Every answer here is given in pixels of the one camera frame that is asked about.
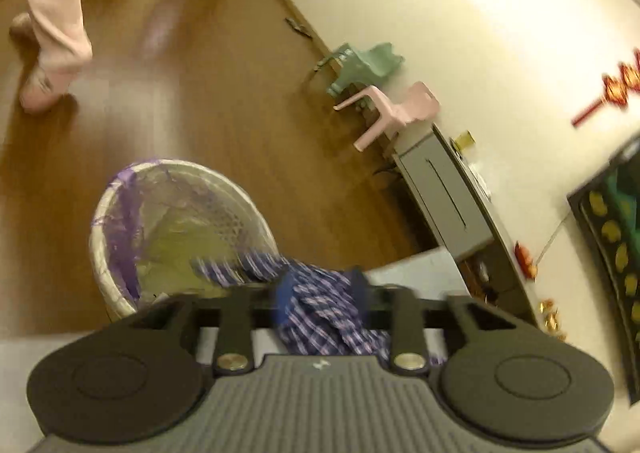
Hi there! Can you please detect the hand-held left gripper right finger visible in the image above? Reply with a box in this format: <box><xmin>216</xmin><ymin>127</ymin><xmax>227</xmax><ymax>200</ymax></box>
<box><xmin>349</xmin><ymin>267</ymin><xmax>523</xmax><ymax>378</ymax></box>

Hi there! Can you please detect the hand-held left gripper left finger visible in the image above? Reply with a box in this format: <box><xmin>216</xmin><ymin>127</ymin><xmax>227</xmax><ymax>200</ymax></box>
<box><xmin>125</xmin><ymin>270</ymin><xmax>302</xmax><ymax>378</ymax></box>

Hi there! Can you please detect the blue plaid shirt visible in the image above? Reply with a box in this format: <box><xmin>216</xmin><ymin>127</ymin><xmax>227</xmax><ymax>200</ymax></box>
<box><xmin>192</xmin><ymin>249</ymin><xmax>446</xmax><ymax>369</ymax></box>

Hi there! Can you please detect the white woven waste basket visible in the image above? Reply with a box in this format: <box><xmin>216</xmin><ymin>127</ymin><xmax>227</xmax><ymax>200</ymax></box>
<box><xmin>89</xmin><ymin>159</ymin><xmax>278</xmax><ymax>321</ymax></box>

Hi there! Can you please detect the grey tv cabinet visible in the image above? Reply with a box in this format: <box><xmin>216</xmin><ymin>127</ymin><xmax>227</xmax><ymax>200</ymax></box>
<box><xmin>392</xmin><ymin>123</ymin><xmax>546</xmax><ymax>329</ymax></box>

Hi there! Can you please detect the white paper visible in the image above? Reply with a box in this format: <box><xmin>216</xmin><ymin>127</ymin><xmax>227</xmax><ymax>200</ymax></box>
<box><xmin>467</xmin><ymin>163</ymin><xmax>493</xmax><ymax>196</ymax></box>

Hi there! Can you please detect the red fruit plate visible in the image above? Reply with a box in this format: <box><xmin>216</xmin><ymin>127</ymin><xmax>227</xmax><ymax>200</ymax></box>
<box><xmin>515</xmin><ymin>242</ymin><xmax>538</xmax><ymax>280</ymax></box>

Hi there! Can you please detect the purple trash bag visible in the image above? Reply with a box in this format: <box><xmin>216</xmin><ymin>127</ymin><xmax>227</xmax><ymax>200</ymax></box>
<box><xmin>92</xmin><ymin>168</ymin><xmax>147</xmax><ymax>304</ymax></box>

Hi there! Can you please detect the pink plastic chair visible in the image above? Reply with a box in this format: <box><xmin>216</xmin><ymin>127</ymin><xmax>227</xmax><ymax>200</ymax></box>
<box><xmin>334</xmin><ymin>81</ymin><xmax>441</xmax><ymax>152</ymax></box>

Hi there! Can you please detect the green plastic chair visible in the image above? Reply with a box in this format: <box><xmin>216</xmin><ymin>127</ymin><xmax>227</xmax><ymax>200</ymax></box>
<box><xmin>315</xmin><ymin>43</ymin><xmax>405</xmax><ymax>98</ymax></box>

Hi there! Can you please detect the red hanging knot decoration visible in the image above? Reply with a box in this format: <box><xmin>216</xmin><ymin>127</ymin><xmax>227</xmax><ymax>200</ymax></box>
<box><xmin>571</xmin><ymin>50</ymin><xmax>640</xmax><ymax>128</ymax></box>

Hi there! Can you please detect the white cable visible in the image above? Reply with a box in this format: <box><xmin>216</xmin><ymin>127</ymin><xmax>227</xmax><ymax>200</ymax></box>
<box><xmin>535</xmin><ymin>212</ymin><xmax>572</xmax><ymax>264</ymax></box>

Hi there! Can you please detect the dark wall poster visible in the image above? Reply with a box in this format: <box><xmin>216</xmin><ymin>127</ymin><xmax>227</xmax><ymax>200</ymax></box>
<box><xmin>567</xmin><ymin>135</ymin><xmax>640</xmax><ymax>406</ymax></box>

